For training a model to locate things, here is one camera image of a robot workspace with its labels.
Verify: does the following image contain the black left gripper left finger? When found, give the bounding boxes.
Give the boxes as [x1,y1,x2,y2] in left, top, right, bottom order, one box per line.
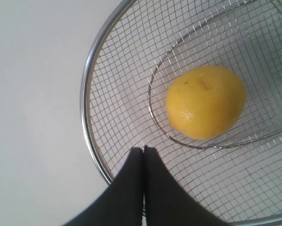
[65,147,144,226]

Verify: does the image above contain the yellow lemon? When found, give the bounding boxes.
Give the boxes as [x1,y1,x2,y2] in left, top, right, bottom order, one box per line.
[165,65,246,140]

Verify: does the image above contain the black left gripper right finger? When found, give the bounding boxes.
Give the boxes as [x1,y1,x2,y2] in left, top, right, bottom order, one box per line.
[143,146,226,226]

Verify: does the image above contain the oval steel mesh basket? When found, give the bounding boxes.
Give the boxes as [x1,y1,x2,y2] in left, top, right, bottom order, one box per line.
[81,0,282,226]

